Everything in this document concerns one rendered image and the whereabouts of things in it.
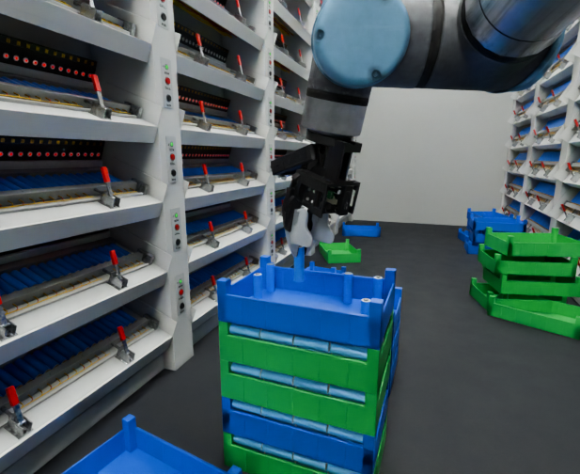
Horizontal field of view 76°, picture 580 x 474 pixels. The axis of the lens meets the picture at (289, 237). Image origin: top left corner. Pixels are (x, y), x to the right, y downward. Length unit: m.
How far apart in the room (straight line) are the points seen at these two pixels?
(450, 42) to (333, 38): 0.11
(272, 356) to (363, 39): 0.53
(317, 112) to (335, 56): 0.15
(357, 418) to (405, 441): 0.29
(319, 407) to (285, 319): 0.17
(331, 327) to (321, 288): 0.21
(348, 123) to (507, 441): 0.80
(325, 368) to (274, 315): 0.13
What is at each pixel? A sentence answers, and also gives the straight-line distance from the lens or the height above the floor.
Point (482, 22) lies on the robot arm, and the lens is 0.40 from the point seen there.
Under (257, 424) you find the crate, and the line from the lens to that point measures 0.81.
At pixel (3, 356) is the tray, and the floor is 0.28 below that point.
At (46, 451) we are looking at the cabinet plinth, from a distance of 1.03.
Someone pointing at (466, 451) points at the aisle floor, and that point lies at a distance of 1.01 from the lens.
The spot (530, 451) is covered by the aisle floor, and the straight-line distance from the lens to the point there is 1.07.
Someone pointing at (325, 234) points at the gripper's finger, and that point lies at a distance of 0.63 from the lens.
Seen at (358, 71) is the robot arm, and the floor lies 0.70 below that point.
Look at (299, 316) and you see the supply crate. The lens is 0.65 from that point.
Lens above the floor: 0.62
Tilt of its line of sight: 12 degrees down
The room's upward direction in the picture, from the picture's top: straight up
